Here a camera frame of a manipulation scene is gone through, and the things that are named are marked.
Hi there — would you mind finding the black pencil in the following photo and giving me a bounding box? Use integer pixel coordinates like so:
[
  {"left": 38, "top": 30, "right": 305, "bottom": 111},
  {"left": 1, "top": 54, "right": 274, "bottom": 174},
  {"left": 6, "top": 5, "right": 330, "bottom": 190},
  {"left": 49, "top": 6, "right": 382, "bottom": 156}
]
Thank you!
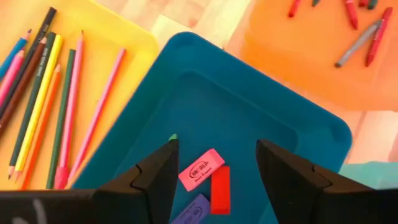
[{"left": 0, "top": 6, "right": 58, "bottom": 119}]

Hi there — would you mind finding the pink eraser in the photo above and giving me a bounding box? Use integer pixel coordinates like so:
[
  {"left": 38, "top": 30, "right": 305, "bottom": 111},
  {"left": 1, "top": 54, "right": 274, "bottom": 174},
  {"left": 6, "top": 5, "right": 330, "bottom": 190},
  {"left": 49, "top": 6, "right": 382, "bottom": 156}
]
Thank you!
[{"left": 178, "top": 148, "right": 226, "bottom": 192}]

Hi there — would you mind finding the blue pencil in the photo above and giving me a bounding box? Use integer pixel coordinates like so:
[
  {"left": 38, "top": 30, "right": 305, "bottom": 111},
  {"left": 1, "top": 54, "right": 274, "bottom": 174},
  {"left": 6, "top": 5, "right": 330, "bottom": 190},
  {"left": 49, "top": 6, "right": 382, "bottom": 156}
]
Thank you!
[{"left": 0, "top": 29, "right": 33, "bottom": 80}]

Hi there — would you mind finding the purple eraser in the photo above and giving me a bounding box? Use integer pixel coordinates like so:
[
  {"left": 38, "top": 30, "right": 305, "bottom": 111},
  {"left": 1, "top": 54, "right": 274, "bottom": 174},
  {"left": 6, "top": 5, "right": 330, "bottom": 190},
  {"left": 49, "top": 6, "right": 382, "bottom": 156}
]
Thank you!
[{"left": 170, "top": 193, "right": 211, "bottom": 224}]

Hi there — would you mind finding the orange plastic bin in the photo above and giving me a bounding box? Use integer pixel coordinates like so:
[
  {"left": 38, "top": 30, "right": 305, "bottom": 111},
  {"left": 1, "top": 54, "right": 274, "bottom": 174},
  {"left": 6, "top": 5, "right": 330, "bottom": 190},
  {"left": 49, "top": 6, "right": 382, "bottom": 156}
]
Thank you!
[{"left": 225, "top": 0, "right": 398, "bottom": 112}]

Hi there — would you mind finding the yellow pencil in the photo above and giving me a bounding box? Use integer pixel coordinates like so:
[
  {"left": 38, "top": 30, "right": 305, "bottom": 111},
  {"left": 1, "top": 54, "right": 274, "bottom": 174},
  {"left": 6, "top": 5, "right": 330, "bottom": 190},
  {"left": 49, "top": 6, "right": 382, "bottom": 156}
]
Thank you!
[{"left": 14, "top": 34, "right": 64, "bottom": 181}]

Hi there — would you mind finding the dark green pencil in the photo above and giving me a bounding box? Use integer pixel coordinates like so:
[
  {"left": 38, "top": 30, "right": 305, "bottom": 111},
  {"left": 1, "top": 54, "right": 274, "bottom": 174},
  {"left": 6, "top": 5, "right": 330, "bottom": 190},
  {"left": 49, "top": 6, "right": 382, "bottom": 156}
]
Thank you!
[
  {"left": 8, "top": 31, "right": 57, "bottom": 180},
  {"left": 45, "top": 49, "right": 77, "bottom": 190}
]

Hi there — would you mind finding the grey crayon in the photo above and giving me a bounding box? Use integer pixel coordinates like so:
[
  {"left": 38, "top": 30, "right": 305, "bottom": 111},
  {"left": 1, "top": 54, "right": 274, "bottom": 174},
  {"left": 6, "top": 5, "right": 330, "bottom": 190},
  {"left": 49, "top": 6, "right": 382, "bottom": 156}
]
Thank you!
[{"left": 334, "top": 19, "right": 382, "bottom": 68}]

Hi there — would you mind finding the orange-red eraser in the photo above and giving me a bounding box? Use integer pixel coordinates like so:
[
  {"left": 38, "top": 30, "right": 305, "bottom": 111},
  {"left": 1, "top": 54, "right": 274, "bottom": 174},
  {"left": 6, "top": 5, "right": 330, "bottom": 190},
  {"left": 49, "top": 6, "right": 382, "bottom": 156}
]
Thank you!
[{"left": 210, "top": 165, "right": 231, "bottom": 216}]

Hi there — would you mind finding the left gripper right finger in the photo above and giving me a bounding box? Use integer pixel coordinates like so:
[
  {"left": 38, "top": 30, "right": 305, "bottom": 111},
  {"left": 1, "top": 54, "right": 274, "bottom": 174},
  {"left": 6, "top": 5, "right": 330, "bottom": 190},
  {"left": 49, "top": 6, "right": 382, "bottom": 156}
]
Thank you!
[{"left": 256, "top": 138, "right": 398, "bottom": 224}]

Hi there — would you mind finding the teal plastic bin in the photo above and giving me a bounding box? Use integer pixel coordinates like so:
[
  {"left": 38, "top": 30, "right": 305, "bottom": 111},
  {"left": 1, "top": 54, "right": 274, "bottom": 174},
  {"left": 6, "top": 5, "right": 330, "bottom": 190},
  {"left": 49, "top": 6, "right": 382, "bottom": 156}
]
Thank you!
[{"left": 338, "top": 161, "right": 398, "bottom": 190}]

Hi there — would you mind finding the pink pencil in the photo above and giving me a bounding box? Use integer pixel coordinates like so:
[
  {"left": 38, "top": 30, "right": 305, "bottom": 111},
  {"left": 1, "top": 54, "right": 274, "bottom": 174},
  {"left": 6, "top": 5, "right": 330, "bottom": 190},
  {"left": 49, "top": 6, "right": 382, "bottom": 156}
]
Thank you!
[
  {"left": 67, "top": 47, "right": 127, "bottom": 184},
  {"left": 0, "top": 49, "right": 25, "bottom": 108},
  {"left": 53, "top": 30, "right": 85, "bottom": 190}
]

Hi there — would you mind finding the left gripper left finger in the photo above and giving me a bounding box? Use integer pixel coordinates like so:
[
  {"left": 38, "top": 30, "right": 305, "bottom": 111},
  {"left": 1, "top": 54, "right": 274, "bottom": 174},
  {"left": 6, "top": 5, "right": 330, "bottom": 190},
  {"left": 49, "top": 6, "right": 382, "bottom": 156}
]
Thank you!
[{"left": 0, "top": 138, "right": 180, "bottom": 224}]

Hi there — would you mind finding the magenta crayon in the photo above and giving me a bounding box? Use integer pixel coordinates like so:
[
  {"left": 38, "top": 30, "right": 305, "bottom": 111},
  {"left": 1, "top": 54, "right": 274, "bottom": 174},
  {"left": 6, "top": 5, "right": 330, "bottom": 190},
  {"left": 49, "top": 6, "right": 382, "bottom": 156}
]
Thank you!
[{"left": 343, "top": 0, "right": 359, "bottom": 31}]

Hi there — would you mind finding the brown pencil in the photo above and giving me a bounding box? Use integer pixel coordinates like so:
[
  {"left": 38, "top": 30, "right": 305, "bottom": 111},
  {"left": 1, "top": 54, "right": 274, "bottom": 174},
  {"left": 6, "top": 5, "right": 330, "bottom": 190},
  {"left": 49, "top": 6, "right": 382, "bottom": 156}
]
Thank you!
[{"left": 0, "top": 36, "right": 48, "bottom": 138}]

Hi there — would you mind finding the orange pencil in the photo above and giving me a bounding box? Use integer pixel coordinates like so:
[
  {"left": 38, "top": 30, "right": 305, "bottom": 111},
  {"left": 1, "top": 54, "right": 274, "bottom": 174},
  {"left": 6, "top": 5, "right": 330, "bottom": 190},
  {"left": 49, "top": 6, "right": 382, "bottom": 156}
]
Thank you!
[{"left": 20, "top": 63, "right": 62, "bottom": 190}]

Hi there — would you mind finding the yellow plastic bin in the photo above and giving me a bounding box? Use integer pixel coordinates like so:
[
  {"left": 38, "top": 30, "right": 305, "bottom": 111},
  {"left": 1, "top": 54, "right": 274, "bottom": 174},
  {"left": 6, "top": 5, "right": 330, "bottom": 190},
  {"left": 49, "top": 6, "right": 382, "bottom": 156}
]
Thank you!
[{"left": 0, "top": 0, "right": 161, "bottom": 191}]

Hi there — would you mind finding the blue plastic bin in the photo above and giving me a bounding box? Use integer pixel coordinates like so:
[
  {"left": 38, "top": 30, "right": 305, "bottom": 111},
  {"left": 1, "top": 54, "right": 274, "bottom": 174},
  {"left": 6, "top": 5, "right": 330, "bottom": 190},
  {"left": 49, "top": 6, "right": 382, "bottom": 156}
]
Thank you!
[{"left": 71, "top": 30, "right": 354, "bottom": 224}]

